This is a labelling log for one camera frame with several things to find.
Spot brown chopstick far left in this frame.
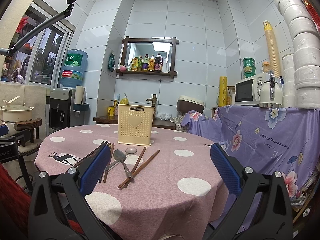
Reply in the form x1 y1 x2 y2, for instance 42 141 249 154
73 141 110 167

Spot brown wooden chopstick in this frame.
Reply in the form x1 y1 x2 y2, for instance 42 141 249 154
118 150 160 190
124 146 146 188

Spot dark soy sauce bottle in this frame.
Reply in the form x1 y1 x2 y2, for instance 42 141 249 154
154 53 163 73

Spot wooden chair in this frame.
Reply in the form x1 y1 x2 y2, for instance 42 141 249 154
14 118 42 154

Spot beige perforated utensil holder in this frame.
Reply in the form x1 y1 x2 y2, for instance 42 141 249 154
118 104 155 146

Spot cream cooking pot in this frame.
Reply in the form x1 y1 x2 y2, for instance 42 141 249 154
1 96 34 123

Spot bronze faucet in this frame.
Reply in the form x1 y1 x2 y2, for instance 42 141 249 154
146 94 157 115

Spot tall paper cup stack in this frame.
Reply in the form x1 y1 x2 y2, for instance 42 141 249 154
263 21 281 78

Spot water dispenser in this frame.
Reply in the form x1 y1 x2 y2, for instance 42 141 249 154
49 88 74 134

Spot purple floral cloth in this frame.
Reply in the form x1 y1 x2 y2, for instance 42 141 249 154
181 104 320 205

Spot yellow roll package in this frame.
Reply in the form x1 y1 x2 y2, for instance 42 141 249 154
218 76 228 107

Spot stack of white bowls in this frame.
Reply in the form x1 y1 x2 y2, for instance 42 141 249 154
273 0 319 109

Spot blue water jug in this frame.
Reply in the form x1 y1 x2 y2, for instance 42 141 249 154
59 49 88 88

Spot yellow mug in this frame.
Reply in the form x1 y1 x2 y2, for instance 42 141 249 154
107 106 116 116

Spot metal spoon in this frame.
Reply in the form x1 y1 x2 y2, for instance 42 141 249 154
113 150 133 178

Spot pink polka dot tablecloth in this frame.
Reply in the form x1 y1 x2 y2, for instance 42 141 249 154
34 123 230 240

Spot translucent plastic spoon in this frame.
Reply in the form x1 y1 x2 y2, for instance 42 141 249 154
105 147 137 174

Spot yellow soap bottle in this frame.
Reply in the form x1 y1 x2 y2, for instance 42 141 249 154
120 94 129 105

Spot white electric kettle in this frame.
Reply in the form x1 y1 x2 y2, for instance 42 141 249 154
259 70 283 108

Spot dark wooden wall shelf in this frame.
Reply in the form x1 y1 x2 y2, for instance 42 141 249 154
117 36 180 79

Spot brown rice cooker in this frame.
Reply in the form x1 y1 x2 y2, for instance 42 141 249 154
176 95 204 114

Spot dark wooden sink counter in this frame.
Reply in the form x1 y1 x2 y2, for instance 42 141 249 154
93 114 176 130

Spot white microwave oven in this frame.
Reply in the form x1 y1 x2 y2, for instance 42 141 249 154
235 73 270 106

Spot green instant noodle cups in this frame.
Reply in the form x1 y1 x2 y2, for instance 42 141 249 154
242 57 256 78

